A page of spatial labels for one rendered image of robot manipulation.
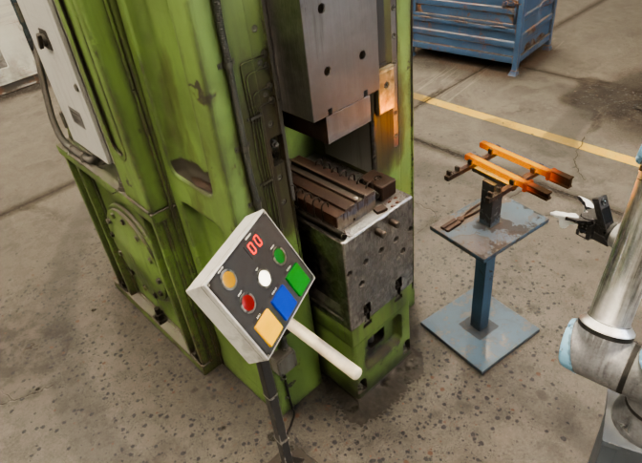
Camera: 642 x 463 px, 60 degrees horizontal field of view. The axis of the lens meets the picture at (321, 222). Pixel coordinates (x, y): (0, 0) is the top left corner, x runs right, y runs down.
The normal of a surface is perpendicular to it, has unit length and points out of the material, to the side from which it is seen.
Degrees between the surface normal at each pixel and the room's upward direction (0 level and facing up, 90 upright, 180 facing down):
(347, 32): 90
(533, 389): 0
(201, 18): 90
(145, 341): 0
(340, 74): 90
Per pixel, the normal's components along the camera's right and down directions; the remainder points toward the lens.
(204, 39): 0.68, 0.38
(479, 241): -0.10, -0.80
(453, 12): -0.65, 0.50
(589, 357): -0.62, 0.11
